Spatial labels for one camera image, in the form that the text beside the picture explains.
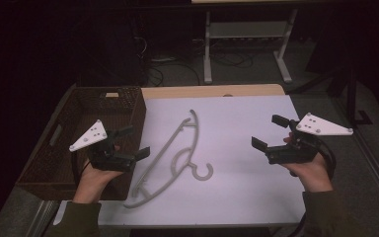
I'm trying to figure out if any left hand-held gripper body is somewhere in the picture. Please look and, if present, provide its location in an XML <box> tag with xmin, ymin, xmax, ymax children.
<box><xmin>68</xmin><ymin>118</ymin><xmax>137</xmax><ymax>173</ymax></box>

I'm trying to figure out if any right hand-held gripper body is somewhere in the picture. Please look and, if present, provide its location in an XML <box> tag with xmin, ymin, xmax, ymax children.
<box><xmin>265</xmin><ymin>113</ymin><xmax>354</xmax><ymax>165</ymax></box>

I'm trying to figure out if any grey plastic clothes hanger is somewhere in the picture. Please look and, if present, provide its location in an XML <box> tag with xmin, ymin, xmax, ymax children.
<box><xmin>123</xmin><ymin>109</ymin><xmax>214</xmax><ymax>209</ymax></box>

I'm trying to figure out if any brown woven basket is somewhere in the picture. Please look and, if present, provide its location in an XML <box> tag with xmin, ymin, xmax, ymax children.
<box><xmin>15</xmin><ymin>85</ymin><xmax>148</xmax><ymax>202</ymax></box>

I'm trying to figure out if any person's left hand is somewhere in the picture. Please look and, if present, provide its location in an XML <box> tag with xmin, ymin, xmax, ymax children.
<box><xmin>73</xmin><ymin>159</ymin><xmax>126</xmax><ymax>205</ymax></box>

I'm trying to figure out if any person's right hand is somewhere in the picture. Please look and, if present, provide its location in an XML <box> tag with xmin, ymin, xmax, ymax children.
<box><xmin>279</xmin><ymin>152</ymin><xmax>335</xmax><ymax>194</ymax></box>

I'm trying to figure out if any white table mat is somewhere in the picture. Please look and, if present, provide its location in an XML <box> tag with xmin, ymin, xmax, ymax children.
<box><xmin>52</xmin><ymin>95</ymin><xmax>308</xmax><ymax>227</ymax></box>

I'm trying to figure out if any black metal stand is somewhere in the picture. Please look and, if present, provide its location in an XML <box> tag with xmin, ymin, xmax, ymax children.
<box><xmin>288</xmin><ymin>64</ymin><xmax>374</xmax><ymax>127</ymax></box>

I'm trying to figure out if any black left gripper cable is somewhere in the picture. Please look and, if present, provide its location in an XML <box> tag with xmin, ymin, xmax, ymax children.
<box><xmin>71</xmin><ymin>150</ymin><xmax>92</xmax><ymax>181</ymax></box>

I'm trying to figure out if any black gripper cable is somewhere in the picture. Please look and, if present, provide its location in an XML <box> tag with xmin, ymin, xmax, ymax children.
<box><xmin>314</xmin><ymin>135</ymin><xmax>338</xmax><ymax>182</ymax></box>
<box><xmin>71</xmin><ymin>150</ymin><xmax>92</xmax><ymax>181</ymax></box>

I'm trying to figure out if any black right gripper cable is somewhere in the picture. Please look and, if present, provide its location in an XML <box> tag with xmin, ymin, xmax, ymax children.
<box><xmin>314</xmin><ymin>135</ymin><xmax>338</xmax><ymax>182</ymax></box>

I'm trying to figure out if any black floor cable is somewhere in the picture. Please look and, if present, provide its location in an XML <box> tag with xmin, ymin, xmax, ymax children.
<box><xmin>210</xmin><ymin>50</ymin><xmax>255</xmax><ymax>69</ymax></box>
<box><xmin>145</xmin><ymin>60</ymin><xmax>201</xmax><ymax>87</ymax></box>

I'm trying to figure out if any aluminium rail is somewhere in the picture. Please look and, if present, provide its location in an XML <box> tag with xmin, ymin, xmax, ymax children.
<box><xmin>25</xmin><ymin>199</ymin><xmax>61</xmax><ymax>237</ymax></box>
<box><xmin>334</xmin><ymin>95</ymin><xmax>379</xmax><ymax>207</ymax></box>

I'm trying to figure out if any white metal table frame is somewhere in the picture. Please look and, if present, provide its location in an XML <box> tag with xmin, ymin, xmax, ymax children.
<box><xmin>202</xmin><ymin>9</ymin><xmax>299</xmax><ymax>85</ymax></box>

